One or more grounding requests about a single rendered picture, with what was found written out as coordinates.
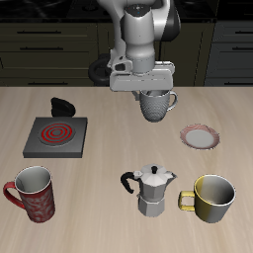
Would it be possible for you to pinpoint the round black knob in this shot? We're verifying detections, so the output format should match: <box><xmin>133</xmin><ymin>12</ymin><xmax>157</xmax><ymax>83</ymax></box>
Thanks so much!
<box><xmin>49</xmin><ymin>96</ymin><xmax>77</xmax><ymax>119</ymax></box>

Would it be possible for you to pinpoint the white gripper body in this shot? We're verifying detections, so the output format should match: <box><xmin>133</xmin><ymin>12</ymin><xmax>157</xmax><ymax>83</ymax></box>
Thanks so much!
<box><xmin>109</xmin><ymin>60</ymin><xmax>176</xmax><ymax>93</ymax></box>

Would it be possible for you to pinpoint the dark grey kitchen cupboard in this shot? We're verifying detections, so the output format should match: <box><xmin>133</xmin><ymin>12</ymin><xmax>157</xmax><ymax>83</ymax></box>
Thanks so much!
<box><xmin>203</xmin><ymin>21</ymin><xmax>253</xmax><ymax>88</ymax></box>

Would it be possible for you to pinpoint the white plate with red rim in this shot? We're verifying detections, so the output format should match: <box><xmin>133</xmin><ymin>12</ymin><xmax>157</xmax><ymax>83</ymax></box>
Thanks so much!
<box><xmin>179</xmin><ymin>123</ymin><xmax>221</xmax><ymax>151</ymax></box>

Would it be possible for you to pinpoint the dark grey stove plate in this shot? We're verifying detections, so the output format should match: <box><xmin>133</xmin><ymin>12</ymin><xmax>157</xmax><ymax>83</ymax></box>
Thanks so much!
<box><xmin>22</xmin><ymin>117</ymin><xmax>89</xmax><ymax>159</ymax></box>

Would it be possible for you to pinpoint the silver moka pot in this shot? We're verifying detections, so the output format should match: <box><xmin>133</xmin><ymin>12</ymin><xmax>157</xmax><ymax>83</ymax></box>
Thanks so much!
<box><xmin>120</xmin><ymin>163</ymin><xmax>179</xmax><ymax>218</ymax></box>

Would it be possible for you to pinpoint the black kitchen countertop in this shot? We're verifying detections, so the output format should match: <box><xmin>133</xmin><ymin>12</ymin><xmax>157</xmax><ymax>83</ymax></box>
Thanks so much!
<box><xmin>0</xmin><ymin>0</ymin><xmax>253</xmax><ymax>24</ymax></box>

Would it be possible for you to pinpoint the red patterned mug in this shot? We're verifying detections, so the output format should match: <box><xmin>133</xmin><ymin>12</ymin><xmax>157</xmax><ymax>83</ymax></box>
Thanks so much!
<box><xmin>2</xmin><ymin>165</ymin><xmax>56</xmax><ymax>224</ymax></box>

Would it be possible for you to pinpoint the yellow and white mug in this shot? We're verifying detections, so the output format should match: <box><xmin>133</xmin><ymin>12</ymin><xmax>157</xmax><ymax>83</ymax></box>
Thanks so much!
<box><xmin>177</xmin><ymin>174</ymin><xmax>237</xmax><ymax>224</ymax></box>

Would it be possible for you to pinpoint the dark olive kitchen cupboard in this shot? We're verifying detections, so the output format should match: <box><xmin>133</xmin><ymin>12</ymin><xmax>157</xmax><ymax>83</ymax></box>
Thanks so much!
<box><xmin>0</xmin><ymin>21</ymin><xmax>215</xmax><ymax>88</ymax></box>

